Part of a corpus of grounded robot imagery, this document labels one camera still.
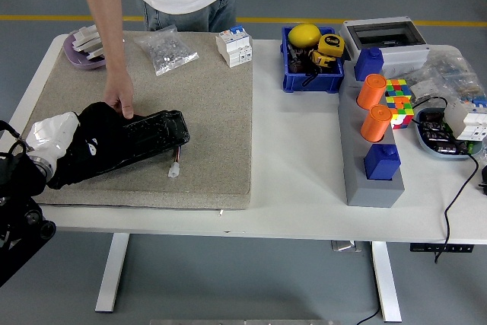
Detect white distribution box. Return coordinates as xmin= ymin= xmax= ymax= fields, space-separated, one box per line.
xmin=338 ymin=16 xmax=431 ymax=75

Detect yellow black tool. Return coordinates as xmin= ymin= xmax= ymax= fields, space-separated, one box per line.
xmin=308 ymin=49 xmax=338 ymax=69

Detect grey-brown mat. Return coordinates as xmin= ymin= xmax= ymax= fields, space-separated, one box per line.
xmin=28 ymin=30 xmax=255 ymax=211

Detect grey block base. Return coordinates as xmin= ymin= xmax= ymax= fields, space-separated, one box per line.
xmin=337 ymin=72 xmax=406 ymax=209

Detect white breaker assembly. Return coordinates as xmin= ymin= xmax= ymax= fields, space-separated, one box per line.
xmin=444 ymin=97 xmax=487 ymax=142

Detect panel wire with white connector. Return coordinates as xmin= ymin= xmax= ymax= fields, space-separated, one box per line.
xmin=167 ymin=145 xmax=183 ymax=180

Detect colourful puzzle cube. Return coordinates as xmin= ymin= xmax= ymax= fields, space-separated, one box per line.
xmin=384 ymin=78 xmax=415 ymax=130

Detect stacked white plastic pieces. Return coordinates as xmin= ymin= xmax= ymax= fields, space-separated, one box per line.
xmin=72 ymin=24 xmax=103 ymax=54

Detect black floor cable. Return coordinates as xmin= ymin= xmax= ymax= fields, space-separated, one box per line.
xmin=355 ymin=306 xmax=382 ymax=325

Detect person's right hand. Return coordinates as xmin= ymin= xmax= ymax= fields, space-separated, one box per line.
xmin=102 ymin=69 xmax=135 ymax=119

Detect dark hand tool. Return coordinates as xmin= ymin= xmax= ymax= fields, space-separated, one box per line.
xmin=288 ymin=43 xmax=310 ymax=74

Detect orange cylinder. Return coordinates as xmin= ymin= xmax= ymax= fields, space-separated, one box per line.
xmin=360 ymin=104 xmax=393 ymax=142
xmin=355 ymin=73 xmax=388 ymax=110

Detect yellow tape measure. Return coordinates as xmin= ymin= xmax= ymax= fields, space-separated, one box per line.
xmin=317 ymin=33 xmax=346 ymax=56

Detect black electronic modules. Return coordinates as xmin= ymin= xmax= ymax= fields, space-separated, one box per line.
xmin=421 ymin=110 xmax=471 ymax=155

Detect blue-grey bowl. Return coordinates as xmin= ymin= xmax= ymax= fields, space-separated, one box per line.
xmin=413 ymin=107 xmax=484 ymax=161

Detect black glossy panel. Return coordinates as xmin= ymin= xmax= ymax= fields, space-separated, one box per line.
xmin=87 ymin=110 xmax=190 ymax=174

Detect clear bags of parts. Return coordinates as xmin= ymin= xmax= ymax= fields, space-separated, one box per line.
xmin=384 ymin=49 xmax=487 ymax=104

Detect metal bracket under table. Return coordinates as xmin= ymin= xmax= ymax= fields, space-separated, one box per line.
xmin=329 ymin=240 xmax=363 ymax=253

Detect black table control panel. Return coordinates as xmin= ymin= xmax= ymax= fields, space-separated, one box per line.
xmin=409 ymin=243 xmax=475 ymax=253

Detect blue plastic bin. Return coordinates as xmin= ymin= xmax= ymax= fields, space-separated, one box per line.
xmin=281 ymin=25 xmax=345 ymax=94

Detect black rag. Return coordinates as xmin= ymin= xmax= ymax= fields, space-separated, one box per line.
xmin=47 ymin=101 xmax=130 ymax=190

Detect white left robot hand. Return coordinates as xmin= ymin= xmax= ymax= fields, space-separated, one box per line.
xmin=25 ymin=111 xmax=81 ymax=161

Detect yellow ball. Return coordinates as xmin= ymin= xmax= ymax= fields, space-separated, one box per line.
xmin=287 ymin=23 xmax=322 ymax=49

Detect clear bag of screws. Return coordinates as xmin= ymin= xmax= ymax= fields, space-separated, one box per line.
xmin=132 ymin=24 xmax=200 ymax=77

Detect blue block with knob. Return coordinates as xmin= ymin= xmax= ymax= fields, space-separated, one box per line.
xmin=363 ymin=143 xmax=402 ymax=181
xmin=353 ymin=46 xmax=385 ymax=81

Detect purple tray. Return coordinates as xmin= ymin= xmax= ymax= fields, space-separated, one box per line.
xmin=62 ymin=31 xmax=107 ymax=71

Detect white circuit breaker blue switches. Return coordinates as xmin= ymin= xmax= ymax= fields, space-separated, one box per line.
xmin=215 ymin=24 xmax=253 ymax=69

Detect white table leg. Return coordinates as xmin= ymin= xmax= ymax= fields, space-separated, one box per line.
xmin=371 ymin=241 xmax=403 ymax=323
xmin=94 ymin=232 xmax=130 ymax=313

